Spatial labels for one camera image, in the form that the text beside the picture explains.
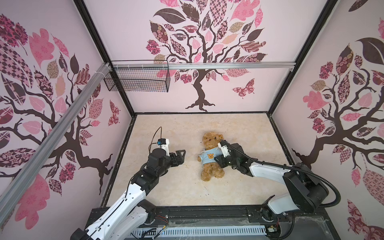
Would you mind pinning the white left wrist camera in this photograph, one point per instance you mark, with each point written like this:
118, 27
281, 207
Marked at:
164, 144

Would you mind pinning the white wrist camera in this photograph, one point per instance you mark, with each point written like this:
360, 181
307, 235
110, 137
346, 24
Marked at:
164, 144
223, 145

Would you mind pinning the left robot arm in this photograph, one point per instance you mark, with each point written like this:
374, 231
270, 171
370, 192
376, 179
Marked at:
132, 209

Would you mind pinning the black wire basket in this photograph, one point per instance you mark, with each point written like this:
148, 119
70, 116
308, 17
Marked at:
139, 76

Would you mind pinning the aluminium rail left wall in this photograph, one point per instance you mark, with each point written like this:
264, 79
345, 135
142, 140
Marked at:
23, 180

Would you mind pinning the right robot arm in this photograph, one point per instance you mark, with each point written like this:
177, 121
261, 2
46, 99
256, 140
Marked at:
306, 191

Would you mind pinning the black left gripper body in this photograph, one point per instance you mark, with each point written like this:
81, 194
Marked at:
173, 161

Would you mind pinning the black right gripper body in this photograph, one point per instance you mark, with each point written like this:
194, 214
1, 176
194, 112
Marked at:
227, 161

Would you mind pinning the aluminium rail back wall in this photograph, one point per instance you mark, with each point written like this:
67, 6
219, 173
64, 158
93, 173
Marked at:
203, 66

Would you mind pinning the aluminium rail wall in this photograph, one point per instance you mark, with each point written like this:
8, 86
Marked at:
23, 180
203, 66

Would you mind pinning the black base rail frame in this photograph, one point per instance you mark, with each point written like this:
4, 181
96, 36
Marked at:
293, 225

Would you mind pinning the white slotted cable duct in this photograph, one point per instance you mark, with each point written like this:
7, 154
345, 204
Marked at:
181, 232

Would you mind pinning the light blue bear hoodie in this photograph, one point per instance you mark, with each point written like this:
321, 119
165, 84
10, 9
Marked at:
208, 156

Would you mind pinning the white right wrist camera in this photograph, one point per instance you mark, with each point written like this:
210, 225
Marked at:
223, 145

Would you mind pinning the brown teddy bear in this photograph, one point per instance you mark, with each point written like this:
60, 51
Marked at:
210, 140

